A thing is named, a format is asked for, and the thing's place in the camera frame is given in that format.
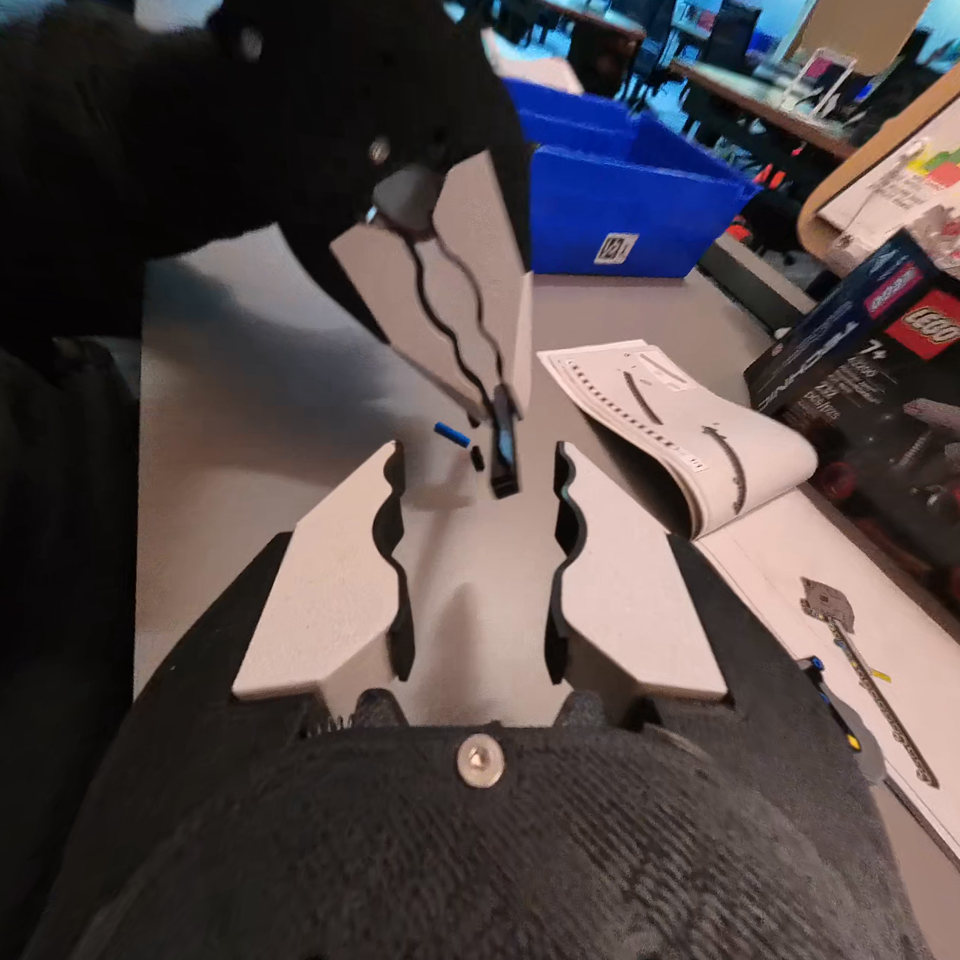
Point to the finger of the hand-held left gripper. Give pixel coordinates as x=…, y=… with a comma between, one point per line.
x=487, y=247
x=390, y=292

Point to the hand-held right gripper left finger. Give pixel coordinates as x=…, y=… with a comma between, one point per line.
x=322, y=600

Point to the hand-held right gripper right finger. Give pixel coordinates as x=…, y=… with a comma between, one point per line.
x=637, y=600

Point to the black perforated toy beam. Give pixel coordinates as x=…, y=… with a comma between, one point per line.
x=504, y=454

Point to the grey desk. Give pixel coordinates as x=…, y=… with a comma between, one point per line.
x=262, y=420

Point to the white paper sheet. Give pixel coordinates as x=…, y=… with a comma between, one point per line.
x=765, y=585

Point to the blue labelled plastic bin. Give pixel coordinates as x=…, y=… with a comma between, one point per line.
x=622, y=210

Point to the blue toy pin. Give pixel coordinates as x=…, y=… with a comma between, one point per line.
x=452, y=434

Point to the white instruction booklet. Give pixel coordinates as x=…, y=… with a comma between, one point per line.
x=720, y=450

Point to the black toy pin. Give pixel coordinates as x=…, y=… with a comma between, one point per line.
x=478, y=458

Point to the dark blue yellow toy piece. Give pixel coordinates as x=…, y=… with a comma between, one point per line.
x=825, y=690

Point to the person's dark clothing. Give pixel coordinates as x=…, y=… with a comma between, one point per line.
x=60, y=562

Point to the wooden background table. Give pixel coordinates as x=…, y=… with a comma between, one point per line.
x=750, y=97

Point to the black office chair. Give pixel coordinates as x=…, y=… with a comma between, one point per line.
x=731, y=37

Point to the dark toy set box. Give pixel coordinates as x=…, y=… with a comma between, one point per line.
x=862, y=360

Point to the wooden clipboard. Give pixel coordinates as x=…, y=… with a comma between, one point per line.
x=814, y=199

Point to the printed instruction sheet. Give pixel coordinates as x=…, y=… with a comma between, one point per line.
x=900, y=187

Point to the beige board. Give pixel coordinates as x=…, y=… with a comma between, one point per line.
x=862, y=30

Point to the pink frame stand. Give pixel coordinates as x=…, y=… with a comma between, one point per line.
x=821, y=69

